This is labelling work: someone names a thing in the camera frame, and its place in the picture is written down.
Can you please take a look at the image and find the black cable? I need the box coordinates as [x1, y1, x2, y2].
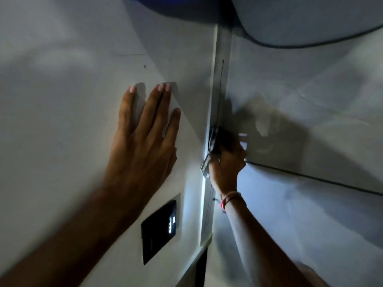
[230, 15, 383, 49]
[245, 161, 383, 196]

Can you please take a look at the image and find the grey cloth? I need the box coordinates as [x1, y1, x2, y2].
[199, 125, 222, 179]

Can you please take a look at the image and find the person's right forearm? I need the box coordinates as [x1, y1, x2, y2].
[223, 197, 315, 287]

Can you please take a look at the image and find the person's left hand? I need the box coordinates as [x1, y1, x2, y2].
[103, 83, 182, 203]

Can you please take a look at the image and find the person's left forearm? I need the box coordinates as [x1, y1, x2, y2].
[0, 184, 150, 287]

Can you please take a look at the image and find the white wall conduit strip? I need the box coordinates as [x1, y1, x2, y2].
[200, 25, 233, 247]

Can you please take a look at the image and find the person's right hand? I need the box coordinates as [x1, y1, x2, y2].
[208, 128, 248, 197]

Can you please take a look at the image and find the black wall switch panel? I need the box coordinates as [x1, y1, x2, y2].
[141, 200, 177, 265]

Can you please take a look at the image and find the red thread wrist band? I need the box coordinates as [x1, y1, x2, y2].
[220, 191, 246, 213]

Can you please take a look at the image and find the blue object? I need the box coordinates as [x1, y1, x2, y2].
[124, 0, 232, 14]

